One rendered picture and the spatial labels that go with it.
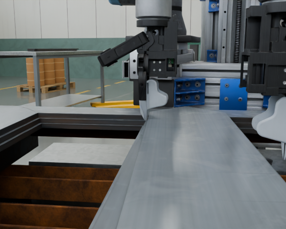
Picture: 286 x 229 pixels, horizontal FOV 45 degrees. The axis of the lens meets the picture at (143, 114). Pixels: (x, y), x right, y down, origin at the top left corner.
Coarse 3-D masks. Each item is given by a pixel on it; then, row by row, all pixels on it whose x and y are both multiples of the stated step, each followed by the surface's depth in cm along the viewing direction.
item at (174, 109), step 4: (172, 108) 88; (176, 108) 88; (180, 108) 88; (184, 108) 88; (188, 108) 88; (192, 108) 88; (196, 108) 88; (204, 112) 82; (208, 112) 82; (212, 112) 82; (216, 112) 82; (220, 112) 82; (224, 112) 82
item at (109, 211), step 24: (24, 120) 75; (48, 120) 82; (72, 120) 81; (96, 120) 80; (120, 120) 80; (144, 120) 79; (240, 120) 77; (0, 144) 64; (120, 168) 51; (120, 192) 37; (96, 216) 34
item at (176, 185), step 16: (144, 176) 42; (160, 176) 42; (176, 176) 42; (192, 176) 42; (208, 176) 42; (224, 176) 42; (240, 176) 42; (256, 176) 42; (272, 176) 42; (128, 192) 37; (144, 192) 37; (160, 192) 37; (176, 192) 37; (192, 192) 37; (208, 192) 37; (224, 192) 37; (240, 192) 37; (256, 192) 37; (272, 192) 37
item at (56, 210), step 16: (0, 208) 63; (16, 208) 62; (32, 208) 62; (48, 208) 62; (64, 208) 61; (80, 208) 61; (96, 208) 61; (0, 224) 55; (16, 224) 63; (32, 224) 62; (48, 224) 62; (64, 224) 62; (80, 224) 61
